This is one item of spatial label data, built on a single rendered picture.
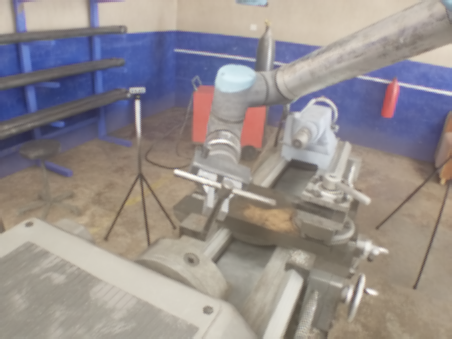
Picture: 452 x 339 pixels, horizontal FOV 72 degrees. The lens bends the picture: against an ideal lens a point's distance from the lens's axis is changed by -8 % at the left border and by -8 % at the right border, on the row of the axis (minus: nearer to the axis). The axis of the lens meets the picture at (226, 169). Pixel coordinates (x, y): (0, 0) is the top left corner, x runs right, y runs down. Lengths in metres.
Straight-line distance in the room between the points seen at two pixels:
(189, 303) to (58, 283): 0.20
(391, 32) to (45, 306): 0.69
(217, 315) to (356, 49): 0.52
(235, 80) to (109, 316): 0.55
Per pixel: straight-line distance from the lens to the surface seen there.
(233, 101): 0.80
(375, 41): 0.67
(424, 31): 0.63
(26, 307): 0.53
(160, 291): 0.52
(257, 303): 1.19
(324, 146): 2.13
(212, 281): 0.77
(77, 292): 0.53
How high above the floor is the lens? 1.71
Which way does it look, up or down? 26 degrees down
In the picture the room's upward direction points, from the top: 4 degrees clockwise
